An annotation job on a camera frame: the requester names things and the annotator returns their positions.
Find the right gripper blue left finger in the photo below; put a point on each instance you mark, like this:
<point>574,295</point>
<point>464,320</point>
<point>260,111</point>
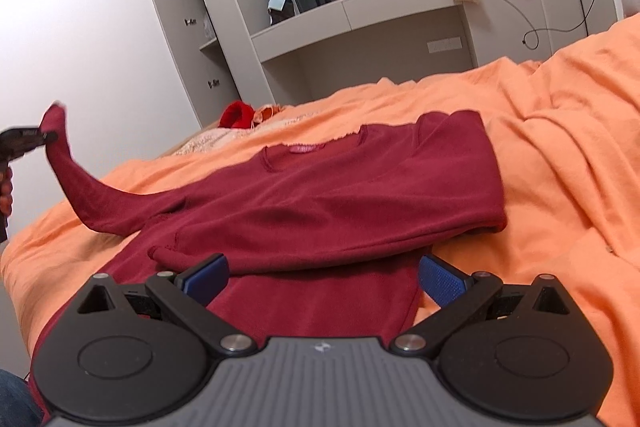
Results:
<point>183,299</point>

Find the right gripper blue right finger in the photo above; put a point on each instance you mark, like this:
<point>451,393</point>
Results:
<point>463,299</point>

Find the dark red sweater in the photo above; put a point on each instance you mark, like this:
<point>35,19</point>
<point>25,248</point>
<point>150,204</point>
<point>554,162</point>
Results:
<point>323,244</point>

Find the person's left hand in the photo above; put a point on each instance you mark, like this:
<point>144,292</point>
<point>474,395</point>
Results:
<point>6,188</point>

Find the pale patterned bed sheet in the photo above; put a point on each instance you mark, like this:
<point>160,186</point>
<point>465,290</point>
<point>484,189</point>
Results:
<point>210,139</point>

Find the bright red small garment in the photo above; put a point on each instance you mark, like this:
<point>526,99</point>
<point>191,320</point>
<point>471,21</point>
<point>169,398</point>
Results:
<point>237,115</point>

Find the small orange garment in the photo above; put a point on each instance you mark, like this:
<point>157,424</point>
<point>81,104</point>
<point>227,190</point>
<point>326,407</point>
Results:
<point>266,112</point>

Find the orange bed blanket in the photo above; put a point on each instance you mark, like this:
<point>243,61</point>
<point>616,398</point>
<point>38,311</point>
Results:
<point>559,346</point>

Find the grey wardrobe door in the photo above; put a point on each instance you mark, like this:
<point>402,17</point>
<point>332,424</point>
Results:
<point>198,57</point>

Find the grey built-in desk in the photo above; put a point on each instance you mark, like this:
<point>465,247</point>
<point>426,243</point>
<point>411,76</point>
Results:
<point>350,42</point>

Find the white wall socket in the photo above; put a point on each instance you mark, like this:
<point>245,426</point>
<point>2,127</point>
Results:
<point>444,45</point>

